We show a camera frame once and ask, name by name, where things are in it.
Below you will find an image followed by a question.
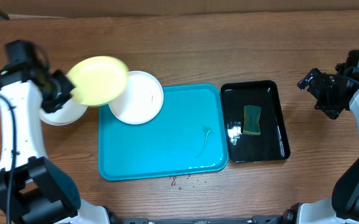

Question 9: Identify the yellow plate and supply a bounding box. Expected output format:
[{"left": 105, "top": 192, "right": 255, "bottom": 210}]
[{"left": 67, "top": 56, "right": 129, "bottom": 106}]

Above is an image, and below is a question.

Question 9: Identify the white plate with stain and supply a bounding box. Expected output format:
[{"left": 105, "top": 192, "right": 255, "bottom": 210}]
[{"left": 108, "top": 71, "right": 164, "bottom": 124}]

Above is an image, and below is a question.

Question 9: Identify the green and yellow sponge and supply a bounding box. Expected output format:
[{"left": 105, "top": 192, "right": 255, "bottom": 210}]
[{"left": 243, "top": 105, "right": 262, "bottom": 136}]

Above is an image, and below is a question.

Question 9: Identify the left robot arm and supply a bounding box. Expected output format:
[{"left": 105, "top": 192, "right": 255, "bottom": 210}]
[{"left": 0, "top": 68, "right": 118, "bottom": 223}]

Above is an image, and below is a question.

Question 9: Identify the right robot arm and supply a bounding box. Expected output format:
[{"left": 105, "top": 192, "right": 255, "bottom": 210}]
[{"left": 270, "top": 67, "right": 359, "bottom": 223}]

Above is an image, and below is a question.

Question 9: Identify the black plastic tray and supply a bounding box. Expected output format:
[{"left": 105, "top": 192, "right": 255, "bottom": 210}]
[{"left": 221, "top": 80, "right": 291, "bottom": 163}]

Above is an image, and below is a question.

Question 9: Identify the teal plastic tray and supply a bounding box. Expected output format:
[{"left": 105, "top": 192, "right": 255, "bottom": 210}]
[{"left": 98, "top": 84, "right": 228, "bottom": 181}]

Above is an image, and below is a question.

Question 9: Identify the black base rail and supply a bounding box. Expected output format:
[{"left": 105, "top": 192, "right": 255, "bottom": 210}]
[{"left": 121, "top": 215, "right": 282, "bottom": 224}]

